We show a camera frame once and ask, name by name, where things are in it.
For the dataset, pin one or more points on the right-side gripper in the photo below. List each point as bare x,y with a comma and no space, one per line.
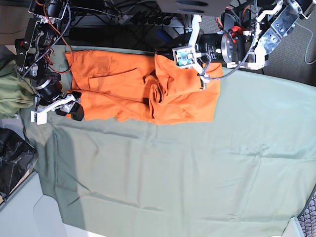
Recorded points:
68,105

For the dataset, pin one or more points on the orange T-shirt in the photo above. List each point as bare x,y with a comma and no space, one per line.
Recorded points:
140,87

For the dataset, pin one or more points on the robot arm at right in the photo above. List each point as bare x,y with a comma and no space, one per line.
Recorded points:
34,64

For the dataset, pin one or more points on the olive green garment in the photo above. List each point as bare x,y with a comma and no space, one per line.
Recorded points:
14,93

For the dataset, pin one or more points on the grey patterned chair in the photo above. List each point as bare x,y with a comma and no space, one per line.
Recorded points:
307,217

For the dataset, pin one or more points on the aluminium frame post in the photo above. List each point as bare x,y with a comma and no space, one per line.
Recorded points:
186,21

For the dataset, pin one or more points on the black power brick left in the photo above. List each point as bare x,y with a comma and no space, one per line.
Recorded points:
81,34

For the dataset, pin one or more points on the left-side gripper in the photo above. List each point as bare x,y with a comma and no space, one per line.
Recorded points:
202,71

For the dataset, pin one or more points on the robot arm at left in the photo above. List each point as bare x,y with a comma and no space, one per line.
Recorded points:
247,35

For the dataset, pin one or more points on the black power strip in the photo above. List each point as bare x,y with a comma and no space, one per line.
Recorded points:
158,19

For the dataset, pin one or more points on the black plastic bag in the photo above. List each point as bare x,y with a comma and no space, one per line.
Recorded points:
16,157

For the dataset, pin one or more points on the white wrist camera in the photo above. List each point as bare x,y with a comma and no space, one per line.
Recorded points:
38,117
184,57

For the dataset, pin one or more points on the green table cloth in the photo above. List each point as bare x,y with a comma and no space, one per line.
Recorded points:
243,175

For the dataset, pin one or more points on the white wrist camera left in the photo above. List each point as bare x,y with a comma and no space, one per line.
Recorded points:
184,57

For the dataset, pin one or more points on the blue orange bar clamp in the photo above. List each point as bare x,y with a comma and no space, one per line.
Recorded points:
163,35

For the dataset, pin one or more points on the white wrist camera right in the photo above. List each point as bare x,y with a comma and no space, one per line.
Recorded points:
38,117

